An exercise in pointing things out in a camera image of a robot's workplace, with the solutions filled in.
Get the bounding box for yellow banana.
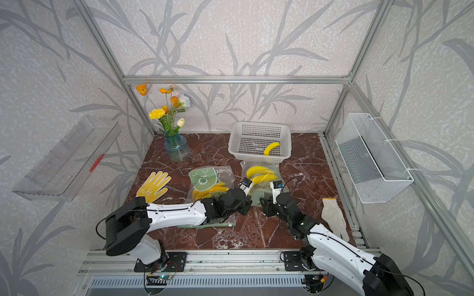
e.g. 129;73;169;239
251;173;277;185
264;142;280;156
246;166;275;179

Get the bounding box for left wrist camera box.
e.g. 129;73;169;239
238;178;254;194

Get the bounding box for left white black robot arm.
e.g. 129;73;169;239
104;183;253;265

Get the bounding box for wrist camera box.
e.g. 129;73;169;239
270;180;283;204
238;178;254;194

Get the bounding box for aluminium frame crossbar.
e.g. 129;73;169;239
123;76;349;85

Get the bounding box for left circuit board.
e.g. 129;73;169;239
145;274;175;286

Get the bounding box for white work glove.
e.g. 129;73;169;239
321;198;350;242

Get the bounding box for bananas in left bag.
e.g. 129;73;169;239
191;182;229;201

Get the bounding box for blue glass vase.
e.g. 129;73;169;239
164;133;191;163

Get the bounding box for artificial flower bouquet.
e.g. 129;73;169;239
136;84;191;137

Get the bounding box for left zip-top bag with bananas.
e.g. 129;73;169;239
177;165;237;229

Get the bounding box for white wire mesh basket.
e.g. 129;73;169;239
335;113;414;204

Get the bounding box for circuit board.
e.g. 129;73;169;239
301;275;328;294
145;274;175;286

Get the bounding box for white plastic basket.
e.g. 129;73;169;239
228;122;292;164

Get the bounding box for aluminium front rail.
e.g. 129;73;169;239
77;248;390;277

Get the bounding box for right circuit board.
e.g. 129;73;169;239
301;275;328;294

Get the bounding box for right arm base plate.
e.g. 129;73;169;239
280;251;316;272

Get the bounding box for clear acrylic wall shelf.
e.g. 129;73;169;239
12;115;122;202

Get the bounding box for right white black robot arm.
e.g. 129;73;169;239
260;192;414;296

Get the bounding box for yellow work glove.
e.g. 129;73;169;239
136;171;171;204

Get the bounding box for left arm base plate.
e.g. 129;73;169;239
133;252;188;273

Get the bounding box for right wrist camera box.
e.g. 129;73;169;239
270;180;283;204

